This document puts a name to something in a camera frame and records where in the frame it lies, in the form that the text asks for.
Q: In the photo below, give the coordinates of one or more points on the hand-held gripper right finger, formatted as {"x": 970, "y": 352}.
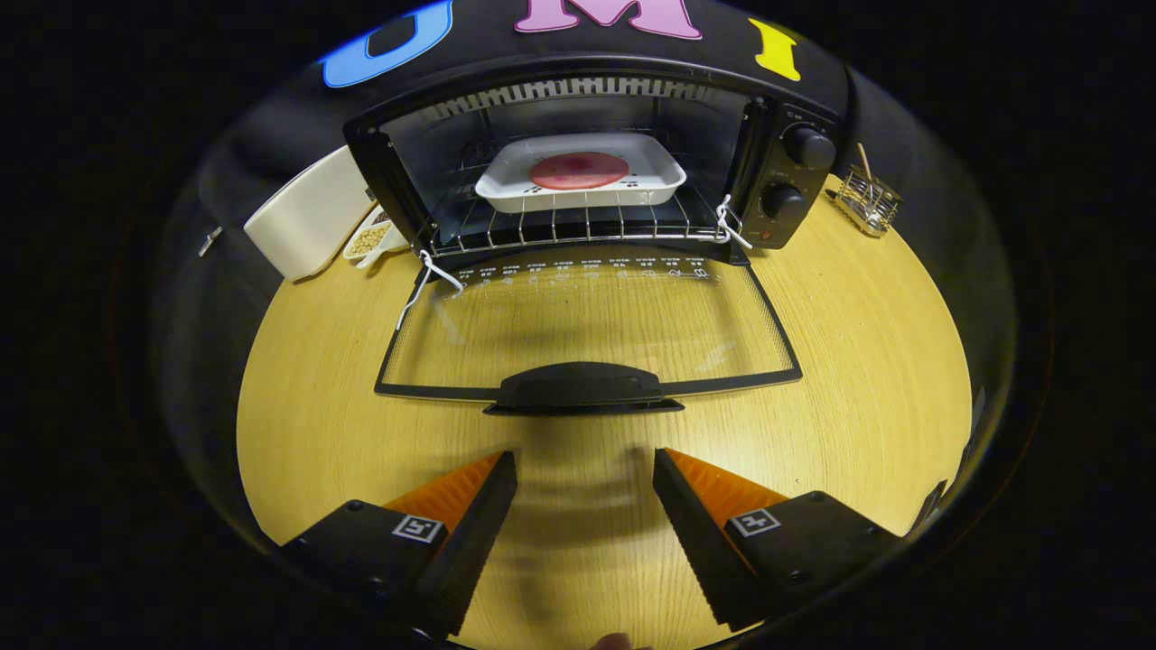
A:
{"x": 695, "y": 542}

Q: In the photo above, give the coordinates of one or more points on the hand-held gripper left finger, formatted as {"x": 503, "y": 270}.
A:
{"x": 474, "y": 542}

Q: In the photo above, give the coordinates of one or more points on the white square plate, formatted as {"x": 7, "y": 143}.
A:
{"x": 506, "y": 185}

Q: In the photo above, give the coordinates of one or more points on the black toaster oven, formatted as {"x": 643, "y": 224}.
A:
{"x": 786, "y": 176}

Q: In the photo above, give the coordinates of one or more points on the pink ham slice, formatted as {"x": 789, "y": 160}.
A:
{"x": 578, "y": 171}

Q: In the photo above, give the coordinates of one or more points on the white bread toaster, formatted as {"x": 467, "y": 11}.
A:
{"x": 307, "y": 217}

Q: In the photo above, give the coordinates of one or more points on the small dish of beans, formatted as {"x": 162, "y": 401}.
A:
{"x": 370, "y": 239}

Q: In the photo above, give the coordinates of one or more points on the wooden stick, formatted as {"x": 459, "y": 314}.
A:
{"x": 864, "y": 162}

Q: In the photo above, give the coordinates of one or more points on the black backdrop cloth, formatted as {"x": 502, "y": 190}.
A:
{"x": 479, "y": 27}

